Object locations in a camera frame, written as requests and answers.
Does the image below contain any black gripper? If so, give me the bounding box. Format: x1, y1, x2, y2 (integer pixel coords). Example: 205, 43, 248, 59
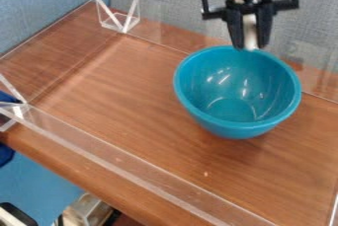
200, 0, 299, 49

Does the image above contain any white toy mushroom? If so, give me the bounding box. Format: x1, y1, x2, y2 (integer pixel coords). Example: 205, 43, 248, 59
243, 14, 259, 51

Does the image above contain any blue plastic bowl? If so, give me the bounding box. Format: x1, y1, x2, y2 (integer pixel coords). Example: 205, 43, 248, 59
172, 45, 300, 139

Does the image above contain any clear acrylic back barrier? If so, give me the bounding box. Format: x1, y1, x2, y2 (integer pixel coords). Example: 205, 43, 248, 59
128, 4, 338, 103

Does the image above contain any clear acrylic barrier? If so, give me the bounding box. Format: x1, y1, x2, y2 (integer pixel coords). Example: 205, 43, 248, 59
0, 74, 276, 226
128, 4, 338, 103

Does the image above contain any clear acrylic front barrier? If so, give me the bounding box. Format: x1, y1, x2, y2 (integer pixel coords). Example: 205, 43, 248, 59
0, 74, 276, 226

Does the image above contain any blue object at left edge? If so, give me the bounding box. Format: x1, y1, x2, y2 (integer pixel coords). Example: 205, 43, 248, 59
0, 90, 21, 168

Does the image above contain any black white object bottom left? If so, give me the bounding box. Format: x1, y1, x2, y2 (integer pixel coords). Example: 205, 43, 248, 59
0, 202, 38, 226

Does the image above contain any clear acrylic corner bracket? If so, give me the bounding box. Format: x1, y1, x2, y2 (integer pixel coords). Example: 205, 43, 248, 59
94, 0, 140, 34

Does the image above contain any metal table leg frame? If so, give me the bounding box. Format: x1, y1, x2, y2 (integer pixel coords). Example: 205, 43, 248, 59
52, 193, 113, 226

